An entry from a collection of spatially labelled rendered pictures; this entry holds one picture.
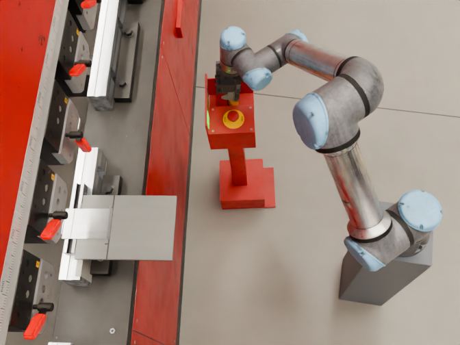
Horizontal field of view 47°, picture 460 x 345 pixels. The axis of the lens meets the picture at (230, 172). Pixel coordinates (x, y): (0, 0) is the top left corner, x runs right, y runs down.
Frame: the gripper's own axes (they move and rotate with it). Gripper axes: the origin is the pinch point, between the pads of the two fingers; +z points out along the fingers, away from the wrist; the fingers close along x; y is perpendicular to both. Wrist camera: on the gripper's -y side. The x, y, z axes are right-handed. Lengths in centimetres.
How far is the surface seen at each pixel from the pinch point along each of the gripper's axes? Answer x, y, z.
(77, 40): 11, 42, -47
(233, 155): 8.1, 0.8, 29.7
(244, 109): 6.5, -2.4, -3.2
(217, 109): 6.0, 6.8, -2.4
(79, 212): 48, 45, -21
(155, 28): -21.9, 28.1, -10.1
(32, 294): 75, 46, -48
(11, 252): 69, 46, -60
